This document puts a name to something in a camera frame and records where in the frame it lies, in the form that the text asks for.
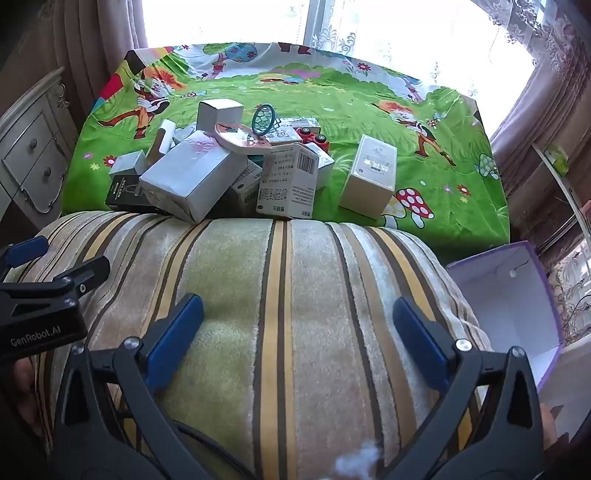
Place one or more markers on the large white box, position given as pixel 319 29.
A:
pixel 194 180

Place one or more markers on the beige box with figure print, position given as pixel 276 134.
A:
pixel 369 180

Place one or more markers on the black box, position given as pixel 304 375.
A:
pixel 124 194

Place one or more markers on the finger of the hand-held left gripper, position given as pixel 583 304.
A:
pixel 69 281
pixel 25 251

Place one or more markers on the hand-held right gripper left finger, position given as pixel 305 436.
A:
pixel 178 341

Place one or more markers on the white square box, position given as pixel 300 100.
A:
pixel 219 113

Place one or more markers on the person's left hand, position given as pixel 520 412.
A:
pixel 30 397

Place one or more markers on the red toy car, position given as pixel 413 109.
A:
pixel 314 137

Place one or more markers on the cream carved nightstand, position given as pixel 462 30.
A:
pixel 32 152

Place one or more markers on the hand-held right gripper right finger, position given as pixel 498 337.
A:
pixel 422 346

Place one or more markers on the striped beige plush cushion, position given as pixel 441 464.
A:
pixel 295 323

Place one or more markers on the green packet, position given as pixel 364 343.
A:
pixel 556 159

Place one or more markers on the small white box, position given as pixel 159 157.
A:
pixel 127 164

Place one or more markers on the purple cardboard storage box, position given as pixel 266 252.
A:
pixel 498 300

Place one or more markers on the green cartoon printed cloth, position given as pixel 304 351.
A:
pixel 323 92

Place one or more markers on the white curved shelf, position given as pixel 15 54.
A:
pixel 561 194

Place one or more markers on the white medicine box red label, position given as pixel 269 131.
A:
pixel 288 184

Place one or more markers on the white sheer lace curtain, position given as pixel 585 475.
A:
pixel 415 37

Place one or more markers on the mauve drape curtain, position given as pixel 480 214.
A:
pixel 106 37
pixel 554 115

